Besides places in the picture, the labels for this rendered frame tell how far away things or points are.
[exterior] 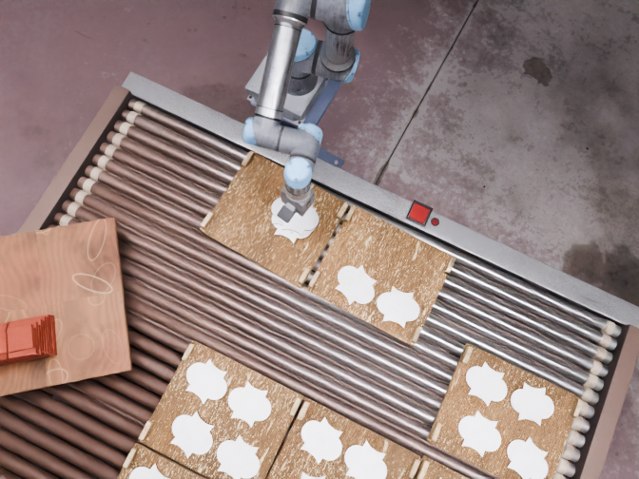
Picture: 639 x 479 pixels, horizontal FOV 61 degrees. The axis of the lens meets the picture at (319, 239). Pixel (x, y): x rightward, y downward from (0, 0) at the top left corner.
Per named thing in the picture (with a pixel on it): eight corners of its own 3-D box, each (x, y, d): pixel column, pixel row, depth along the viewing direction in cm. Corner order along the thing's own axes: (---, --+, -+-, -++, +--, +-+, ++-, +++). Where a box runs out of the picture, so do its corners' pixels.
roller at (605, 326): (136, 102, 208) (132, 95, 203) (615, 326, 193) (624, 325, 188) (129, 111, 207) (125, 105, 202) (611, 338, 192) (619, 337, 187)
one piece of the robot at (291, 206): (267, 198, 158) (270, 215, 174) (292, 216, 157) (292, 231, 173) (293, 167, 161) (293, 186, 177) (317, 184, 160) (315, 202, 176)
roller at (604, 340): (129, 112, 207) (125, 105, 202) (611, 339, 191) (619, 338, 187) (123, 123, 205) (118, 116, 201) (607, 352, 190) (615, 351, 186)
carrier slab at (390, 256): (352, 205, 196) (353, 203, 194) (455, 258, 192) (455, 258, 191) (305, 290, 187) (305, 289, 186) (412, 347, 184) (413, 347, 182)
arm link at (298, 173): (316, 158, 148) (308, 185, 146) (315, 172, 159) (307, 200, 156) (288, 150, 148) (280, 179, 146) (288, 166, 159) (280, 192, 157)
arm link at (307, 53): (286, 45, 196) (286, 20, 183) (322, 54, 196) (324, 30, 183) (277, 73, 193) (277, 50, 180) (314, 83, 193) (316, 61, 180)
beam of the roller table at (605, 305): (135, 79, 212) (130, 70, 207) (637, 312, 196) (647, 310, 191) (124, 96, 210) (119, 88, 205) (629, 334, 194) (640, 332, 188)
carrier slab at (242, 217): (252, 152, 200) (251, 150, 198) (349, 205, 196) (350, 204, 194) (200, 231, 191) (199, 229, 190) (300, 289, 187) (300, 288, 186)
